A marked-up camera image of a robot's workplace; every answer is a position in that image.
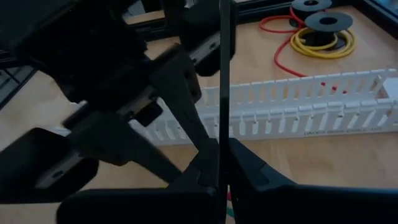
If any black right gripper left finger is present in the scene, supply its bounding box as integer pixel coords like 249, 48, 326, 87
56, 138, 220, 224

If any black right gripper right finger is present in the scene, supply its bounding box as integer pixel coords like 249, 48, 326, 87
229, 138, 398, 224

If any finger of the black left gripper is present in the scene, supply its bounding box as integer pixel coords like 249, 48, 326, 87
149, 46, 218, 155
67, 110, 183, 184

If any white slotted cable duct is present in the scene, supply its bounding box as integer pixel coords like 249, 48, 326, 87
52, 68, 398, 147

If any black spool yellow wire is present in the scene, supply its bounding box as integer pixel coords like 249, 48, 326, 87
289, 11, 357, 60

